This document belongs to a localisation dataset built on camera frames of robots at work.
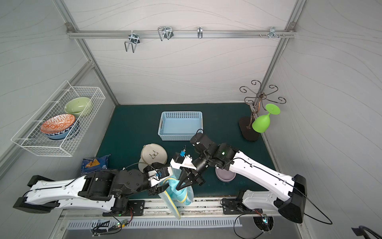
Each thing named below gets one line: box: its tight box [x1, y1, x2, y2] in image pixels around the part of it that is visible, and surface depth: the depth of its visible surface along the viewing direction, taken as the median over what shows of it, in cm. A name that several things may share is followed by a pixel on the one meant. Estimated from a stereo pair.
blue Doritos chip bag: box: [80, 153, 112, 176], surface depth 86 cm
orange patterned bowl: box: [40, 114, 76, 134], surface depth 64 cm
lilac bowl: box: [215, 167, 237, 183], surface depth 82 cm
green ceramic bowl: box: [64, 97, 93, 118], surface depth 73 cm
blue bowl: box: [44, 120, 77, 140], surface depth 59 cm
